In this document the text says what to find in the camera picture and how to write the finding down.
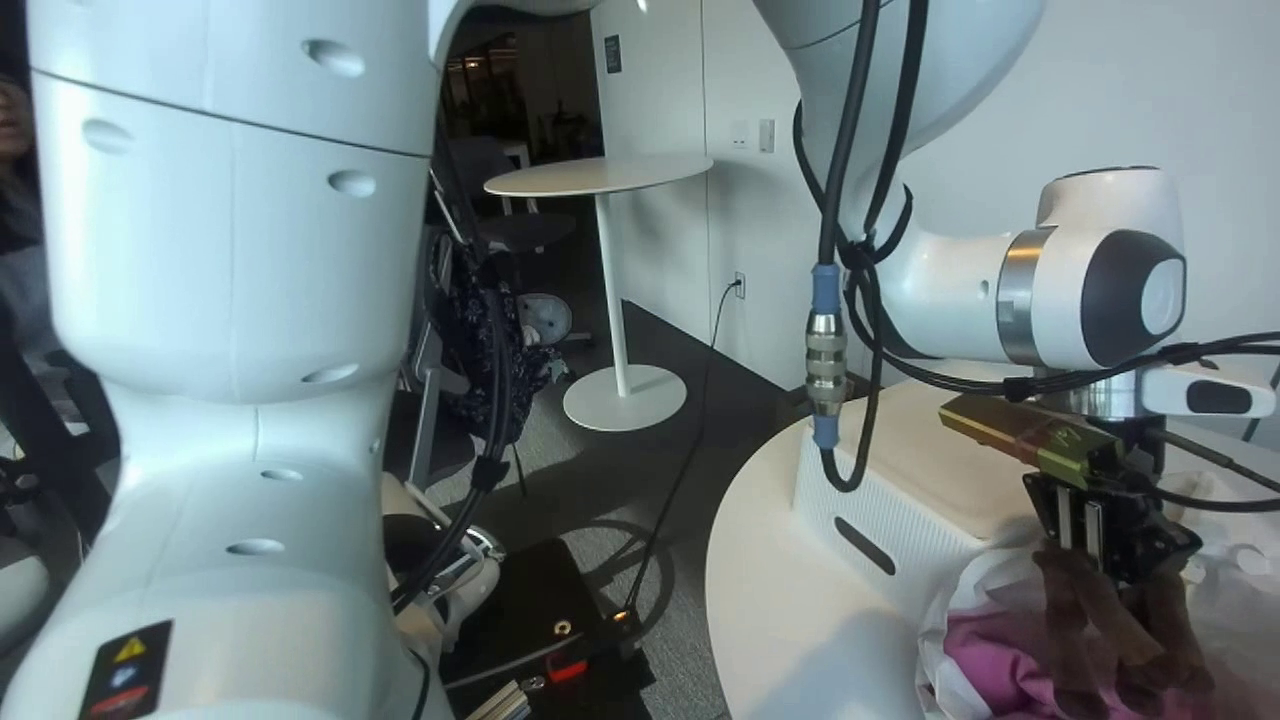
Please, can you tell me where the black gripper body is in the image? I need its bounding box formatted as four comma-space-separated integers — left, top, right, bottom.
1028, 456, 1202, 537

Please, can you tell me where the white basket box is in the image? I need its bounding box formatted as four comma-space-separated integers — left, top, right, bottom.
793, 384, 1056, 634

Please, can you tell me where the black floor control box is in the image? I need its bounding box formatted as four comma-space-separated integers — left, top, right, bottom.
435, 532, 655, 720

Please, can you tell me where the white round ball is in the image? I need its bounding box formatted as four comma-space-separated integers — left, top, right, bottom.
518, 291, 576, 350

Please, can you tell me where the white round side table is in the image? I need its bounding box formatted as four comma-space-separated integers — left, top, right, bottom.
480, 154, 715, 437

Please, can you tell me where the yellow-green wrist camera board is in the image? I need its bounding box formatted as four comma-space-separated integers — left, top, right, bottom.
935, 393, 1130, 491

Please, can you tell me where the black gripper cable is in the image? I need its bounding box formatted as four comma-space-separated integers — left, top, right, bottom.
914, 330, 1280, 517

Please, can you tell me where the black floor cable bundle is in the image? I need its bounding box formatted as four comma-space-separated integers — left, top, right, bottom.
389, 374, 535, 634

